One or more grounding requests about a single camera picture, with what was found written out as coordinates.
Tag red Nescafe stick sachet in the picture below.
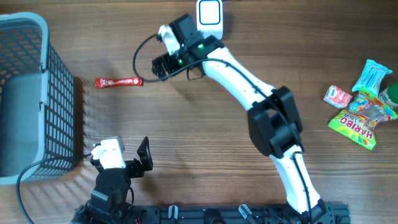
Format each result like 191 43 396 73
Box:
95 77 144 89

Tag red white small packet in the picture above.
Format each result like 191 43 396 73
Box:
323 85 352 109

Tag green Haribo gummy bag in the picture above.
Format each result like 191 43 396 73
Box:
328 87 397 151

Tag teal tissue packet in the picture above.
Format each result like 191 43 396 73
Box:
351 59 392 95

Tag green lid jar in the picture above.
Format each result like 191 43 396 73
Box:
379 82 398 109

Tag white barcode scanner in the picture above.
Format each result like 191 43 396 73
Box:
196 0 223 40

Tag grey plastic shopping basket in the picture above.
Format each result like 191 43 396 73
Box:
1 12 75 185

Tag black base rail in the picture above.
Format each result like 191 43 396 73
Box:
130 203 351 224

